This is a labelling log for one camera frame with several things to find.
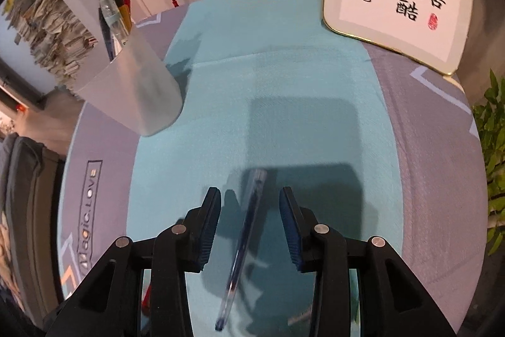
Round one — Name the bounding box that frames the tall pile of papers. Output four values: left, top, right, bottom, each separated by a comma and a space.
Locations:
4, 0, 103, 95

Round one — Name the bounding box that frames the green potted plant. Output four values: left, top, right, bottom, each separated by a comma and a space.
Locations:
471, 69, 505, 256

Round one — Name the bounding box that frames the blue ballpoint pen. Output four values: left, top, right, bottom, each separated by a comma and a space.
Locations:
215, 168, 268, 332

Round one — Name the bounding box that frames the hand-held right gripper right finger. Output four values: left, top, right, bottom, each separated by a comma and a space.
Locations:
278, 186, 458, 337

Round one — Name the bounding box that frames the translucent white pen holder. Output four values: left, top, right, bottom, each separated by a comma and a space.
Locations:
73, 25, 183, 137

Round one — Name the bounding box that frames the grey sofa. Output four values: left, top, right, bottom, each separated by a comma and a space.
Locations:
0, 134, 68, 322

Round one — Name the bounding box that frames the gold-framed calligraphy plaque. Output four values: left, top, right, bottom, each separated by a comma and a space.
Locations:
320, 0, 476, 76

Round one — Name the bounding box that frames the teal and grey tablecloth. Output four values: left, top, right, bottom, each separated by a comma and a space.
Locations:
57, 0, 484, 337

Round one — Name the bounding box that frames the yellow mechanical pencil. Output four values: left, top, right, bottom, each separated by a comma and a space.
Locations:
119, 4, 133, 31

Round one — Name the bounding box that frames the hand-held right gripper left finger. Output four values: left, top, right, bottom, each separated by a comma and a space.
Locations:
43, 186, 222, 337

